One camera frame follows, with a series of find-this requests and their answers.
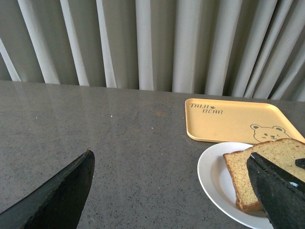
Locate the bread slice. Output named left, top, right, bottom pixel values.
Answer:
left=235, top=200, right=263, bottom=213
left=223, top=138, right=305, bottom=203

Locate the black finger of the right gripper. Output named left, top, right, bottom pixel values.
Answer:
left=295, top=158, right=305, bottom=169

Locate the white round plate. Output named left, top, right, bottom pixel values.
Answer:
left=197, top=142, right=273, bottom=229

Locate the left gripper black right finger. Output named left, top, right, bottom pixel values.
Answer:
left=246, top=152, right=305, bottom=229

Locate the yellow bear tray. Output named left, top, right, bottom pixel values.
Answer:
left=185, top=98, right=305, bottom=145

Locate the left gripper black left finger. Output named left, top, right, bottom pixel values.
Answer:
left=0, top=150, right=95, bottom=229

